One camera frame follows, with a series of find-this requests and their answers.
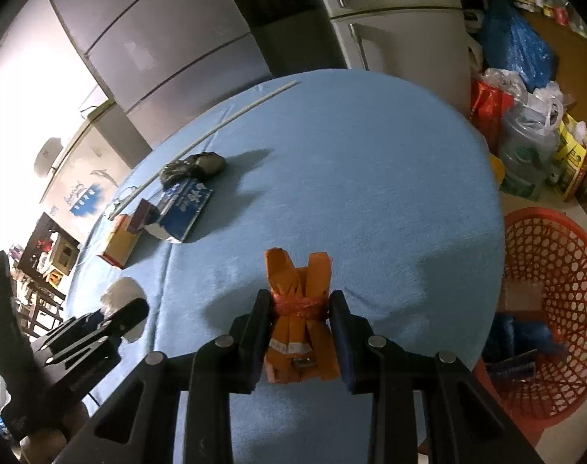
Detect black plastic bag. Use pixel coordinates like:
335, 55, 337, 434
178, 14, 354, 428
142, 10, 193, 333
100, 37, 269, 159
161, 153, 228, 187

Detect grey wide refrigerator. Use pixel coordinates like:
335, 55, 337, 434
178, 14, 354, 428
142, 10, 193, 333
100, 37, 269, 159
42, 0, 276, 150

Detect dark wooden table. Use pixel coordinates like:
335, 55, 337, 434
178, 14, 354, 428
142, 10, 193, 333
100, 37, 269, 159
12, 213, 82, 340

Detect wooden shelf cabinet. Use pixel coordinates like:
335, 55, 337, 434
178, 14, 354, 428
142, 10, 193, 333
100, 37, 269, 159
455, 0, 587, 201

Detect blue tablecloth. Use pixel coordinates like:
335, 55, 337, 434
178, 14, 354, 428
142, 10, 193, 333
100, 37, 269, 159
64, 68, 507, 464

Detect silver two-door refrigerator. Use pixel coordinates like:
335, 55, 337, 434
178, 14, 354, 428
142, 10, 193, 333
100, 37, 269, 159
304, 0, 474, 118

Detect white chest freezer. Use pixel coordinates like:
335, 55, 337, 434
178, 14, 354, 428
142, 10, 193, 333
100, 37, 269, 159
32, 89, 136, 248

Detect red plastic basket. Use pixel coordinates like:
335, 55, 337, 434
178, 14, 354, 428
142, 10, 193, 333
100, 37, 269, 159
472, 207, 587, 434

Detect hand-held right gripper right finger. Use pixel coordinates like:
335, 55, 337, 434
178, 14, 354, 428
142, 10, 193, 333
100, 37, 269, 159
328, 290, 545, 464

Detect long white stick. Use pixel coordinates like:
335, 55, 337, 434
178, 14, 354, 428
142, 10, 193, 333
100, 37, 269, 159
107, 80, 302, 218

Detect bags on floor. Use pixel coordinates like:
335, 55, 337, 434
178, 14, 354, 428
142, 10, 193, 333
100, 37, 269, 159
497, 101, 565, 200

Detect blue carton box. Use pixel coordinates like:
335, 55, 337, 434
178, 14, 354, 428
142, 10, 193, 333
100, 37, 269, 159
157, 176, 215, 244

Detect red gift bag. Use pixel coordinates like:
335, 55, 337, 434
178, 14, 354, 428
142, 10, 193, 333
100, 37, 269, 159
470, 80, 514, 154

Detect person's left hand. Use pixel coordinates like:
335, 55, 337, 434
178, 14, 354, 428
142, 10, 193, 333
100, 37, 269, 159
20, 399, 91, 464

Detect white purple medicine box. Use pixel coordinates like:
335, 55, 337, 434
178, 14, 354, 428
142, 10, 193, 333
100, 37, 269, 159
133, 198, 163, 241

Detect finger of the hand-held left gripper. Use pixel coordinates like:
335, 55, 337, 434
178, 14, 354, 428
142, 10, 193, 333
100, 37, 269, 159
31, 313, 109, 357
46, 298, 150, 366

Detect orange packet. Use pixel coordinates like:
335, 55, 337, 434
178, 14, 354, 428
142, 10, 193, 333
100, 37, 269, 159
264, 247, 342, 384

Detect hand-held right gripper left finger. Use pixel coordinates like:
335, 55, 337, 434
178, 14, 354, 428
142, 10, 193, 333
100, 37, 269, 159
78, 289, 275, 464

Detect large blue plastic sack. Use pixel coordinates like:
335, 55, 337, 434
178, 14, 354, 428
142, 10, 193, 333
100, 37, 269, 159
478, 0, 560, 94

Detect eyeglasses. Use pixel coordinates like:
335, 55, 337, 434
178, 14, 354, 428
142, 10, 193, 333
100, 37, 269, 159
109, 188, 136, 219

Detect red yellow cardboard box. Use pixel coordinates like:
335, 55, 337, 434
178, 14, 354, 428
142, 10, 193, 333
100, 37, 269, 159
101, 215, 142, 270

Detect white plastic bag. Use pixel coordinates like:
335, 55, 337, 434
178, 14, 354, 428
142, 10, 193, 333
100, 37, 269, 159
482, 68, 532, 103

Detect blue plastic bag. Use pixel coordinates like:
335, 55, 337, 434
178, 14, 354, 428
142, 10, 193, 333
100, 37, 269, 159
482, 313, 565, 384

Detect yellow paper bag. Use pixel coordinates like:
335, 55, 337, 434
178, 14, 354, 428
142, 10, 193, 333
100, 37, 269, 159
551, 113, 587, 202

